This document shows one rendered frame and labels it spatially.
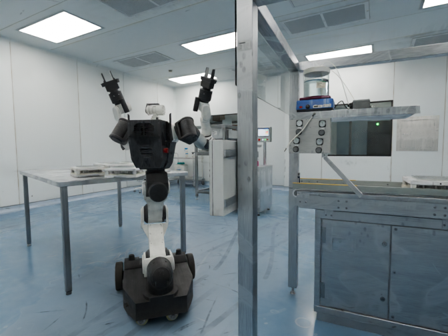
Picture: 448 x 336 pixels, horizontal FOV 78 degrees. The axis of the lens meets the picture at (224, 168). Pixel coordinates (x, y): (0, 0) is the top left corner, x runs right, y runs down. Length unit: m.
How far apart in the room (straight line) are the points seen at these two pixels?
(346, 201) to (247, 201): 0.77
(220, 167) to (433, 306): 1.39
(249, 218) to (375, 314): 1.10
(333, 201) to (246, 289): 0.77
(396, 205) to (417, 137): 5.09
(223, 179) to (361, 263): 1.10
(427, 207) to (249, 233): 0.97
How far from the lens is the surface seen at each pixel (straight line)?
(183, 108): 8.51
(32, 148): 6.05
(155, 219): 2.12
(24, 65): 6.20
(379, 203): 1.66
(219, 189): 0.93
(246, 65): 1.04
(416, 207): 1.68
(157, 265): 1.76
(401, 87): 6.83
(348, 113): 1.60
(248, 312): 1.17
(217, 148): 0.92
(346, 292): 1.87
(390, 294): 1.86
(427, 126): 6.73
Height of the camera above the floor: 1.04
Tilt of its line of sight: 4 degrees down
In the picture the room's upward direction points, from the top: straight up
